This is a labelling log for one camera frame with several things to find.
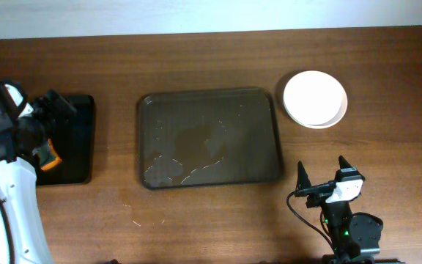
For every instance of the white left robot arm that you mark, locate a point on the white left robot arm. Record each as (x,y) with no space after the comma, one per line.
(22,237)

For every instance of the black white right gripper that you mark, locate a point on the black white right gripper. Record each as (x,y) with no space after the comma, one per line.
(319,189)

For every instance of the cream plate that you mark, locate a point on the cream plate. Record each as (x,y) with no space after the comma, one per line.
(315,106)
(312,77)

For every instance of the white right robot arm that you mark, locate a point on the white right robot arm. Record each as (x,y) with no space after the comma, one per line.
(353,237)

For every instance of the green and orange sponge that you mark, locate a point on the green and orange sponge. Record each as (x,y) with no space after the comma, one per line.
(48,157)

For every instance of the dark brown serving tray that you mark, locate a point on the dark brown serving tray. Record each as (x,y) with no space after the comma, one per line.
(211,137)

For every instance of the black rectangular bin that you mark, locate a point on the black rectangular bin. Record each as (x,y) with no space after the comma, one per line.
(74,144)

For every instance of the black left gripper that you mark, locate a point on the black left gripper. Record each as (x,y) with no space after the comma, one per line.
(55,106)

